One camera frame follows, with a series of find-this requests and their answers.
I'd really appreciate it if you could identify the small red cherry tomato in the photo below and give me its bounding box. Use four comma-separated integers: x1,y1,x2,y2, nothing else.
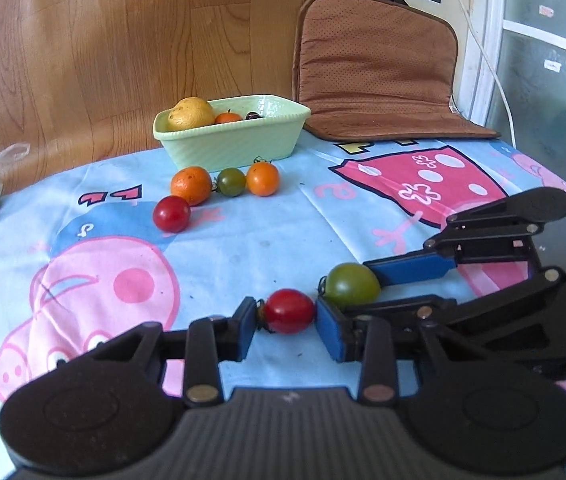
258,288,315,335

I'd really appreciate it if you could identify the Peppa Pig blue bedsheet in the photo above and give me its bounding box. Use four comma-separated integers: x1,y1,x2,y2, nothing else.
0,136,566,479

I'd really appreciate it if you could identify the white framed glass door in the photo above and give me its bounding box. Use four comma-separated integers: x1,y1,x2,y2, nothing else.
458,0,566,181

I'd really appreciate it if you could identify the large red cherry tomato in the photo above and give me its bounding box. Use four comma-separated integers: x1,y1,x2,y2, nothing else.
152,195,191,233

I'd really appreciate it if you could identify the brown seat cushion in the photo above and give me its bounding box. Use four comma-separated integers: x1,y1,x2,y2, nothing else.
292,0,497,142

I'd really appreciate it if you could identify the mandarin orange near basket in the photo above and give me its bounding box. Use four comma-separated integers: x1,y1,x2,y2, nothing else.
169,166,213,206

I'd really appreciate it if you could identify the orange cherry tomato back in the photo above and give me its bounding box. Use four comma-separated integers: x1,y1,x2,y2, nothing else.
246,160,280,197

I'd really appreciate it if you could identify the orange cherry tomato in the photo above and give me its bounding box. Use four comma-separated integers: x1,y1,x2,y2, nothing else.
246,160,280,197
215,110,243,124

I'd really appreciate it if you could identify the dark green cherry tomato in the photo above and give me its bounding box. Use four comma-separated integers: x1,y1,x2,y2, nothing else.
216,168,246,197

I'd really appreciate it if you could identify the light green plastic basket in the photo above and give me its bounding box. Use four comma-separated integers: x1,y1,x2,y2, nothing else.
153,94,311,172

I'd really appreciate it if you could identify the orange cherry tomato middle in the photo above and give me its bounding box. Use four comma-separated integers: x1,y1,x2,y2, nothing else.
215,110,243,124

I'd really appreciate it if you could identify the yellow lemon in basket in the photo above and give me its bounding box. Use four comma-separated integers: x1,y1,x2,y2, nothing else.
166,96,215,131

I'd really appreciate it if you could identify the wooden laminate board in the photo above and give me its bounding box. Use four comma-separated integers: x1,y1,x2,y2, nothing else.
0,0,304,191

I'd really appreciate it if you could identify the white power cable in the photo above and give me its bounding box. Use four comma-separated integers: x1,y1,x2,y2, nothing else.
434,0,518,146

